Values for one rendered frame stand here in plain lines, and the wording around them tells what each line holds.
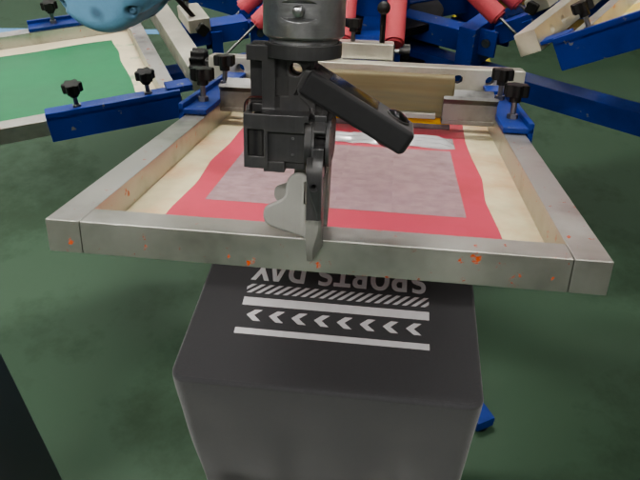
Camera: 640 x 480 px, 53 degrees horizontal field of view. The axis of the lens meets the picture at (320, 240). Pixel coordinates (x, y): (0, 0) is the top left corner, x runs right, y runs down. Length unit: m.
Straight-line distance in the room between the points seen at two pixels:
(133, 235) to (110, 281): 1.89
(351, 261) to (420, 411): 0.34
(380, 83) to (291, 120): 0.62
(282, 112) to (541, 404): 1.72
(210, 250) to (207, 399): 0.36
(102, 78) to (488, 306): 1.53
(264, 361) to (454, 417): 0.28
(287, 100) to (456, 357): 0.52
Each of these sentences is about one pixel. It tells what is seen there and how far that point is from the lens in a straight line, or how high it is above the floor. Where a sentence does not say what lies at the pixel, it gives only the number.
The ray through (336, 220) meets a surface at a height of 1.20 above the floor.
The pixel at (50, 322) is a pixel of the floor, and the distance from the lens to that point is 2.50.
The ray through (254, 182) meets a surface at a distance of 0.91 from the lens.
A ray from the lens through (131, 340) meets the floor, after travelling 2.34.
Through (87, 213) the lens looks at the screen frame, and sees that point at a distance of 0.74.
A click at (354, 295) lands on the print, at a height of 0.95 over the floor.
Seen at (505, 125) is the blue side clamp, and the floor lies 1.15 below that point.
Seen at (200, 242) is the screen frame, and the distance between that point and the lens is 0.68.
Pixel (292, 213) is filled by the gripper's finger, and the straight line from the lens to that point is 0.63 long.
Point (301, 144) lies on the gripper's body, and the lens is 0.60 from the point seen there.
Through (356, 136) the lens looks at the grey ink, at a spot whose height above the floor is 1.11.
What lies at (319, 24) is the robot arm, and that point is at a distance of 0.58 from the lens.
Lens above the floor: 1.69
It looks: 40 degrees down
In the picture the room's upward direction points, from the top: straight up
